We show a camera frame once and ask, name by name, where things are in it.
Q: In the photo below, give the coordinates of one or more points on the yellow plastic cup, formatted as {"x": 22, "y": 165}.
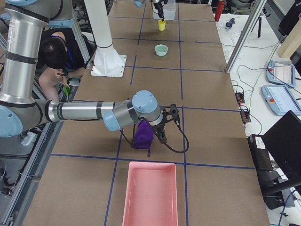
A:
{"x": 161, "y": 25}

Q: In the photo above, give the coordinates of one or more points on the folded dark blue umbrella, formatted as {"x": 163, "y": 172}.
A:
{"x": 230, "y": 23}

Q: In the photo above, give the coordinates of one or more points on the teach pendant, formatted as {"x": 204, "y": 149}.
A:
{"x": 279, "y": 73}
{"x": 280, "y": 99}

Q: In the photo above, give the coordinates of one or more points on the light green bowl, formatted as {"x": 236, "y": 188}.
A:
{"x": 161, "y": 50}

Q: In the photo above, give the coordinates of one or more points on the white camera pedestal column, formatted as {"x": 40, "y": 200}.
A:
{"x": 97, "y": 13}

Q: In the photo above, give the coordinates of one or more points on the pink plastic bin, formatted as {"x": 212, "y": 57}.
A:
{"x": 151, "y": 195}

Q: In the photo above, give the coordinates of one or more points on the aluminium frame post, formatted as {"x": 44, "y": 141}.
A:
{"x": 255, "y": 13}

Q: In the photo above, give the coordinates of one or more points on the near teach pendant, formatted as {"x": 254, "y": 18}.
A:
{"x": 280, "y": 99}

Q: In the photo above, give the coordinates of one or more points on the far teach pendant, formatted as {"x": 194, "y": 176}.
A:
{"x": 279, "y": 73}

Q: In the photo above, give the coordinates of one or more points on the wooden board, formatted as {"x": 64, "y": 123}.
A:
{"x": 290, "y": 27}

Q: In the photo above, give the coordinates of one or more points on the red cylinder bottle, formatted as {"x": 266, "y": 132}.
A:
{"x": 219, "y": 10}

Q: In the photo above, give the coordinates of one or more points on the black computer box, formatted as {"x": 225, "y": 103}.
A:
{"x": 259, "y": 153}

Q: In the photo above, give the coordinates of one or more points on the black monitor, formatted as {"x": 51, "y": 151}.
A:
{"x": 283, "y": 141}

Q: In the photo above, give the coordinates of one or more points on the black usb hub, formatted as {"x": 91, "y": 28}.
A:
{"x": 240, "y": 98}
{"x": 245, "y": 116}

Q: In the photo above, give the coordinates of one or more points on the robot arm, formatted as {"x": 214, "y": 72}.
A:
{"x": 23, "y": 104}
{"x": 139, "y": 3}

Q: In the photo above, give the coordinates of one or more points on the white pedestal base plate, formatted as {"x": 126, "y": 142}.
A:
{"x": 109, "y": 67}

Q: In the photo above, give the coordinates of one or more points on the purple cloth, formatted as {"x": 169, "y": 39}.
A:
{"x": 143, "y": 137}

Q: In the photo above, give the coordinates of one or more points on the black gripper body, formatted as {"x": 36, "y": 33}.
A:
{"x": 157, "y": 129}
{"x": 159, "y": 5}

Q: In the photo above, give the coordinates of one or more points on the clear plastic bin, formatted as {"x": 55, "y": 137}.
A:
{"x": 168, "y": 8}

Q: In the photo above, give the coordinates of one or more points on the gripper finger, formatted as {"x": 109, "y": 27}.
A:
{"x": 161, "y": 135}
{"x": 161, "y": 14}

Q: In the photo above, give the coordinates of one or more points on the seated person in black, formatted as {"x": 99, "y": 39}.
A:
{"x": 61, "y": 55}

